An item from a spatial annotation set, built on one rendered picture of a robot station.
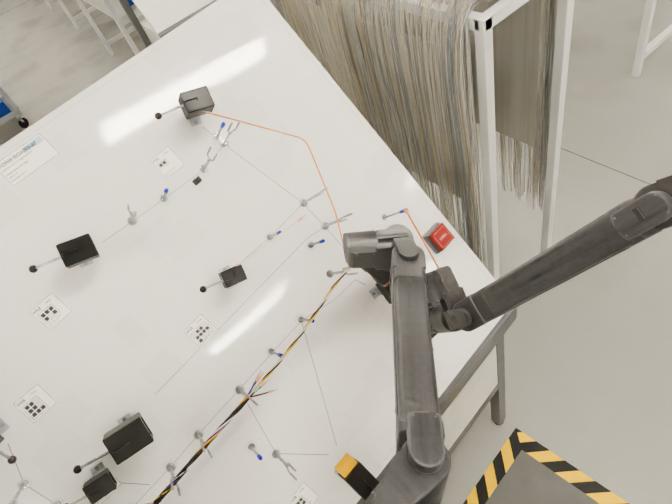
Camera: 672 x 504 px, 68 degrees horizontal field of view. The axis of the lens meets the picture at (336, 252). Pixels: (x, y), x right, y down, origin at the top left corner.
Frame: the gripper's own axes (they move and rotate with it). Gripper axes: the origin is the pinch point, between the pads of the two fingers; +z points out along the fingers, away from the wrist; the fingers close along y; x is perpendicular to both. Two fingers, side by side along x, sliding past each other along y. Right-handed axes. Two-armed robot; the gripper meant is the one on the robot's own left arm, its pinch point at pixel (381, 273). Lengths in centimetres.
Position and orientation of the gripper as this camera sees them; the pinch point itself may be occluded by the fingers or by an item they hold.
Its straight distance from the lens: 111.1
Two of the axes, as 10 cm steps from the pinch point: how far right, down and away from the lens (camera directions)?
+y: -7.0, 6.4, -3.3
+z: -0.8, 3.8, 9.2
